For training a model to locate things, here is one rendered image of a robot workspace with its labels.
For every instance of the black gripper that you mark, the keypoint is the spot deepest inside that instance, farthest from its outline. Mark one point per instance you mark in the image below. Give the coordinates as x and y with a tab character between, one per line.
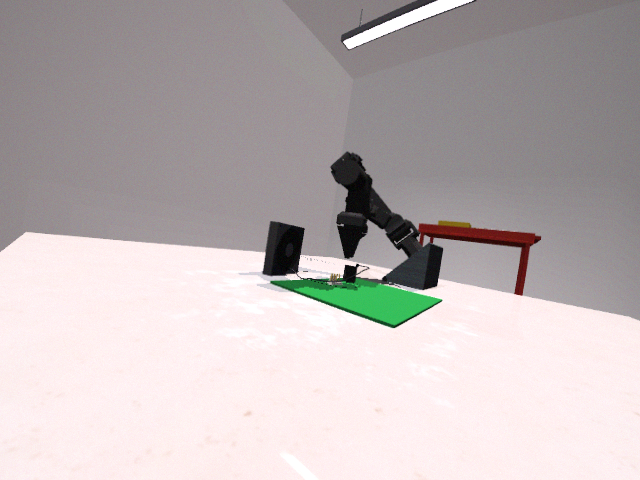
354	223

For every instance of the green circuit board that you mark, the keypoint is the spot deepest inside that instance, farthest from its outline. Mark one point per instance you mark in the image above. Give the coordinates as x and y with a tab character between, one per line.
381	303

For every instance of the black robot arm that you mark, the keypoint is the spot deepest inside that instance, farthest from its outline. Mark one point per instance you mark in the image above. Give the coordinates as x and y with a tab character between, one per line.
349	171

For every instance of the black cooling fan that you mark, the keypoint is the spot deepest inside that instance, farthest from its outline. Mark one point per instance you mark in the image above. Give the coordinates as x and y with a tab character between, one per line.
283	249

